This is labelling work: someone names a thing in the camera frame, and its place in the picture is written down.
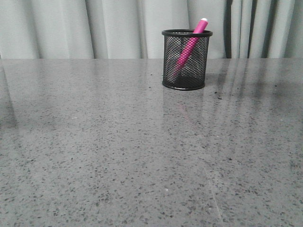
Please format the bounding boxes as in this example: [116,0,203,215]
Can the pink highlighter pen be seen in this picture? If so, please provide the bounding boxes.
[173,17,208,77]

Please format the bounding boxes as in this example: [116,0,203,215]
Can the black mesh pen holder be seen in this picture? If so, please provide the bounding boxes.
[162,29,213,90]

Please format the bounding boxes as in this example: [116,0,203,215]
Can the grey curtain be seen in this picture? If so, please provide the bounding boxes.
[0,0,303,59]

